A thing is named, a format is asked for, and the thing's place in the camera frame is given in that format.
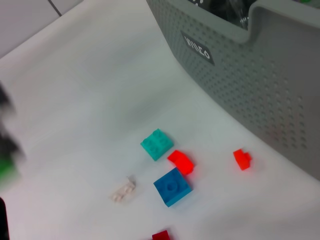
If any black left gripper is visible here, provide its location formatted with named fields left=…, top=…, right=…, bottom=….
left=0, top=82, right=26, bottom=163

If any red sloped building brick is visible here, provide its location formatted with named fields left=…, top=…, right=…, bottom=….
left=166, top=149, right=196, bottom=176

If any white building brick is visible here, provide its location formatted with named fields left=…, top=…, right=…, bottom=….
left=109, top=174, right=138, bottom=204

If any grey perforated storage basket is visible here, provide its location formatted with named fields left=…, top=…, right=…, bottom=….
left=146, top=0, right=320, bottom=181

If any teal square building brick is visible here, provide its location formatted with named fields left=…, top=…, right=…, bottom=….
left=139, top=128, right=175, bottom=162

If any blue square building brick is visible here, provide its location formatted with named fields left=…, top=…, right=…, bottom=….
left=152, top=166, right=193, bottom=208

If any dark red long brick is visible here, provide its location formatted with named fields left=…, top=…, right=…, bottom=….
left=151, top=229, right=172, bottom=240

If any small red building brick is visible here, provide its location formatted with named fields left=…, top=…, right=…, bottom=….
left=232, top=148, right=253, bottom=172

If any person dark trouser leg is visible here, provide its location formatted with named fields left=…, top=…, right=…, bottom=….
left=0, top=197, right=10, bottom=240

